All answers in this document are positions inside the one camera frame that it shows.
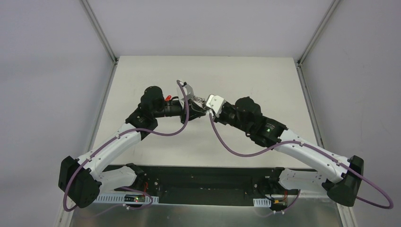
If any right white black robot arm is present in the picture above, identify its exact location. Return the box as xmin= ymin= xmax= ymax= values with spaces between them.
xmin=206 ymin=95 xmax=364 ymax=207

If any controller circuit board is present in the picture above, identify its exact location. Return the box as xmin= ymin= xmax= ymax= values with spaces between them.
xmin=124 ymin=194 xmax=146 ymax=204
xmin=270 ymin=200 xmax=288 ymax=211

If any right white slotted cable duct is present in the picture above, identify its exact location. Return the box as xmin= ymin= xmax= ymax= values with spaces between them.
xmin=253 ymin=198 xmax=271 ymax=208

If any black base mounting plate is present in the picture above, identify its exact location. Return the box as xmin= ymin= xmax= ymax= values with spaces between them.
xmin=129 ymin=165 xmax=285 ymax=207

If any purple cable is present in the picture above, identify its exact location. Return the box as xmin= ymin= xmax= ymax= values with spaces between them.
xmin=62 ymin=79 xmax=191 ymax=212
xmin=208 ymin=113 xmax=394 ymax=210

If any large metal disc keyring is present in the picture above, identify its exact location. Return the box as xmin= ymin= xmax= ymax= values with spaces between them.
xmin=192 ymin=95 xmax=206 ymax=109

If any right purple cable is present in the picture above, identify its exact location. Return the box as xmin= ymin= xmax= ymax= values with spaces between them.
xmin=208 ymin=113 xmax=394 ymax=210

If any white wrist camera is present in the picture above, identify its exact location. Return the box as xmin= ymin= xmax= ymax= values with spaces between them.
xmin=205 ymin=94 xmax=226 ymax=117
xmin=177 ymin=80 xmax=194 ymax=107

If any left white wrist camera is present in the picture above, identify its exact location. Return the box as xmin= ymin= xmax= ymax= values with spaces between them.
xmin=177 ymin=80 xmax=194 ymax=107

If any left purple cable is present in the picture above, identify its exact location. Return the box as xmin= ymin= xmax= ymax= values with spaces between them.
xmin=62 ymin=79 xmax=191 ymax=212

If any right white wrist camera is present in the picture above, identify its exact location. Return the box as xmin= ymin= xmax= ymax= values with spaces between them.
xmin=205 ymin=94 xmax=226 ymax=117

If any left controller circuit board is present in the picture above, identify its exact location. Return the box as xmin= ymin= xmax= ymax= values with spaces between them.
xmin=124 ymin=194 xmax=146 ymax=204

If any left aluminium frame post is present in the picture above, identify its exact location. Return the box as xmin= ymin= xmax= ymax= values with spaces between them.
xmin=80 ymin=0 xmax=118 ymax=65

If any right controller circuit board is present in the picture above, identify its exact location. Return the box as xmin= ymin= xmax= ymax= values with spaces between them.
xmin=270 ymin=200 xmax=288 ymax=211

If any right aluminium frame post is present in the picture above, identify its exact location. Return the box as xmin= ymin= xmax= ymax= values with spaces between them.
xmin=297 ymin=0 xmax=342 ymax=67

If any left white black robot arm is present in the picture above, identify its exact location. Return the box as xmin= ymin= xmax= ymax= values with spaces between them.
xmin=58 ymin=83 xmax=206 ymax=212

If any aluminium frame post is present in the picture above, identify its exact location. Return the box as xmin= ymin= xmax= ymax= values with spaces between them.
xmin=297 ymin=0 xmax=342 ymax=67
xmin=80 ymin=0 xmax=118 ymax=65

